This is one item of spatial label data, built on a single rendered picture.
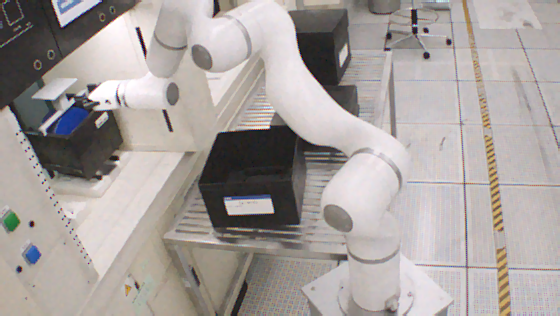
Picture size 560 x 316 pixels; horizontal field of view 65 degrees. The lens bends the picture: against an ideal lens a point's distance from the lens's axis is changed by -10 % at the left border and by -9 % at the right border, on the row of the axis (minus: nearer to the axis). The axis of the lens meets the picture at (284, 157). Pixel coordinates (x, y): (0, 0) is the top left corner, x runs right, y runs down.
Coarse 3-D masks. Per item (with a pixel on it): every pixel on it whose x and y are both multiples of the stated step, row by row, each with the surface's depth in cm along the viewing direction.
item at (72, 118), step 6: (72, 108) 149; (78, 108) 152; (66, 114) 147; (72, 114) 150; (78, 114) 152; (84, 114) 155; (60, 120) 145; (66, 120) 147; (72, 120) 150; (78, 120) 153; (60, 126) 145; (66, 126) 148; (72, 126) 150; (60, 132) 145; (66, 132) 148
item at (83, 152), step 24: (48, 96) 137; (72, 96) 156; (48, 120) 140; (96, 120) 147; (48, 144) 142; (72, 144) 138; (96, 144) 148; (120, 144) 161; (48, 168) 150; (72, 168) 145; (96, 168) 150
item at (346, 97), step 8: (328, 88) 186; (336, 88) 185; (344, 88) 184; (352, 88) 183; (336, 96) 180; (344, 96) 179; (352, 96) 178; (344, 104) 174; (352, 104) 174; (352, 112) 172; (272, 120) 173; (280, 120) 172; (304, 144) 172; (312, 144) 171
